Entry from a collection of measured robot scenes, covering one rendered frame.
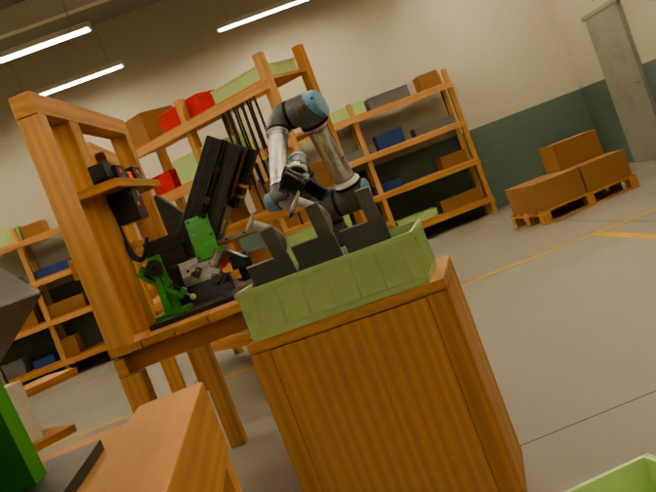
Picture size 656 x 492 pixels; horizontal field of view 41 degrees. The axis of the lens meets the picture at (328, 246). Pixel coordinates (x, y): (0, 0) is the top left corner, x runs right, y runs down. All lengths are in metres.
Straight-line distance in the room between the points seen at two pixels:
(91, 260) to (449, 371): 1.52
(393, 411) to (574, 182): 7.13
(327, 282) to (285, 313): 0.17
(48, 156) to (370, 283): 1.46
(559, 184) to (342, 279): 7.05
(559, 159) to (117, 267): 7.00
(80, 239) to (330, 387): 1.25
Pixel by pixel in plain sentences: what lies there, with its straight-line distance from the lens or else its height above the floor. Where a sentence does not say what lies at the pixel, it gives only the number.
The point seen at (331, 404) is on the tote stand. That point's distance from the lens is 2.85.
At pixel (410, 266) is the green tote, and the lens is 2.72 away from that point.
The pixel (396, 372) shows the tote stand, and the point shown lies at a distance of 2.79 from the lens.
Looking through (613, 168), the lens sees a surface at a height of 0.29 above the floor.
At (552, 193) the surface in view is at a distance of 9.60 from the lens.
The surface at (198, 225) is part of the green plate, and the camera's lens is 4.09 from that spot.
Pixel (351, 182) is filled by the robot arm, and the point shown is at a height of 1.17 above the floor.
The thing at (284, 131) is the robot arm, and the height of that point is 1.44.
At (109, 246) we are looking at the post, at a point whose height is 1.28.
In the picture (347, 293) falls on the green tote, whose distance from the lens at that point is 2.75.
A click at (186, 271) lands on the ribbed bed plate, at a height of 1.05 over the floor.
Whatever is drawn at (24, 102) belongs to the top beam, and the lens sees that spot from 3.60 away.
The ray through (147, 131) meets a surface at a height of 2.21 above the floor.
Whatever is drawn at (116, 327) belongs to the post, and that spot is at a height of 0.96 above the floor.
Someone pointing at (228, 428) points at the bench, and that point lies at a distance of 5.01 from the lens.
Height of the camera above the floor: 1.17
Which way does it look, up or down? 3 degrees down
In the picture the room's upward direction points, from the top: 21 degrees counter-clockwise
